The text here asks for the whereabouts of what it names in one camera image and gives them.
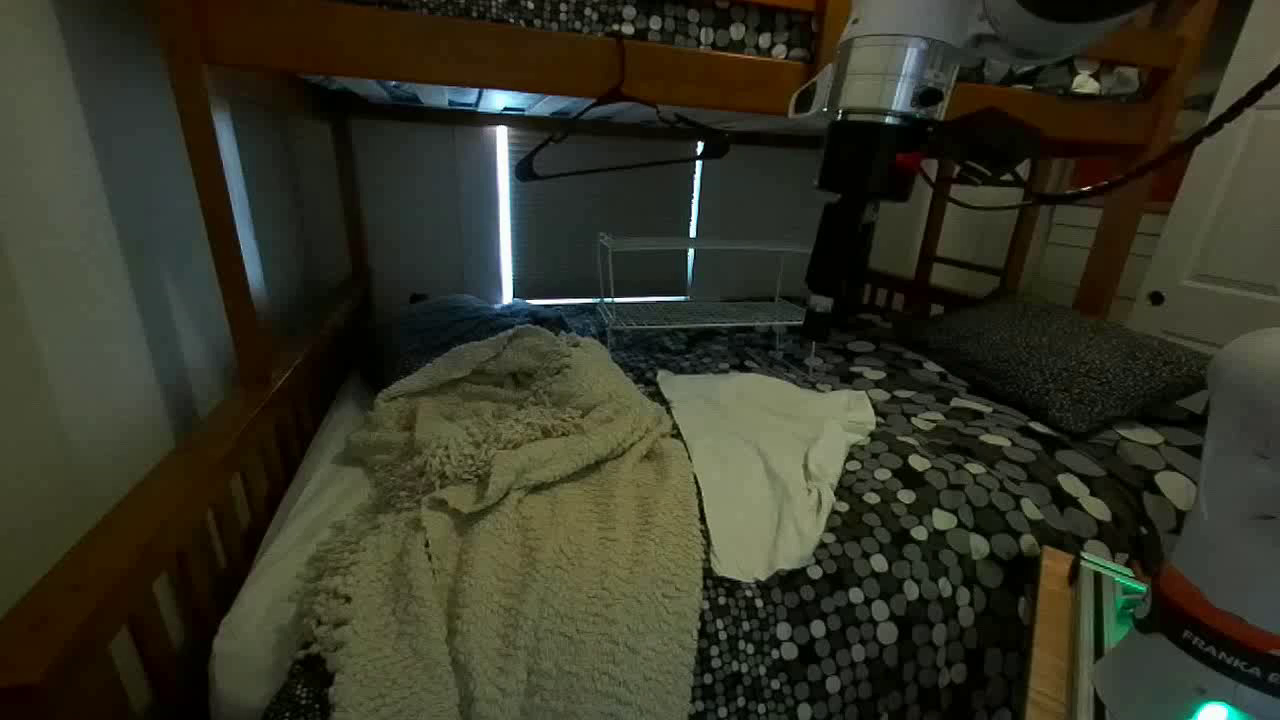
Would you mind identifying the wooden board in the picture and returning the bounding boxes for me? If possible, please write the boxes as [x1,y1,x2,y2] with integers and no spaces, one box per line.
[1018,542,1078,720]

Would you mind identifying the dark blue pillow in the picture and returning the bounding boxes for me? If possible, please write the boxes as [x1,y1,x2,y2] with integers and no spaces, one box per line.
[374,291,536,386]

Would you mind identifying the white bed sheet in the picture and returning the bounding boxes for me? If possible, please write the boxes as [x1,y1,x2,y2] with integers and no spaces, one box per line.
[204,372,383,720]

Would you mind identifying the spotted bunk bedding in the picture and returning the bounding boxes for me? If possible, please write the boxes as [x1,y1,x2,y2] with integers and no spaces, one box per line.
[383,0,1162,103]

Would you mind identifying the black grey spotted duvet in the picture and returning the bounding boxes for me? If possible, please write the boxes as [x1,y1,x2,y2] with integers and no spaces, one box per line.
[264,301,1213,720]

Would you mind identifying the wooden bunk bed frame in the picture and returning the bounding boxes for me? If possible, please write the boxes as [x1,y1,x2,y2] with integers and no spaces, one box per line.
[0,0,1223,720]

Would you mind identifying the grey spotted pillow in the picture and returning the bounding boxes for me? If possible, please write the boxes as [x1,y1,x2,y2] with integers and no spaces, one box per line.
[891,291,1215,441]

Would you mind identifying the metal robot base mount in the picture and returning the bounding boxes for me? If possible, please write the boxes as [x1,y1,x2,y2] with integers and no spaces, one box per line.
[1072,550,1280,720]

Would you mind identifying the white wire rack shelf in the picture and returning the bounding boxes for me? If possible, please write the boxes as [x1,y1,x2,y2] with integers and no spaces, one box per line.
[591,227,818,338]

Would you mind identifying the black clothes hanger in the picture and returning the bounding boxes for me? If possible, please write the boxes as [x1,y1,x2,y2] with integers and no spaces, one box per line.
[510,36,735,183]

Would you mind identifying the cream knitted blanket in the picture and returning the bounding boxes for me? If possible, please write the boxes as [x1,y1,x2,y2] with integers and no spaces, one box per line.
[290,319,706,720]

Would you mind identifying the white door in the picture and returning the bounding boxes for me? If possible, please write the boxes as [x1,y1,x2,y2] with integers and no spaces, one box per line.
[1128,0,1280,361]

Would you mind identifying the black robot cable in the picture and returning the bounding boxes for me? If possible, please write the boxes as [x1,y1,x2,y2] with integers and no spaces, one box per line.
[914,57,1280,218]

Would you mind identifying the white pillowcase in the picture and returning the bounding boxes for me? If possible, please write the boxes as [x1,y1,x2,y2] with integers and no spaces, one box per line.
[651,366,881,584]

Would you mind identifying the dark window blind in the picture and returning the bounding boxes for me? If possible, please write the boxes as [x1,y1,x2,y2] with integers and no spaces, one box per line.
[348,116,836,314]

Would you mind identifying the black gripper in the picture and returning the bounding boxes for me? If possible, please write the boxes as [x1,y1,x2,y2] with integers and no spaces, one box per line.
[802,113,938,329]

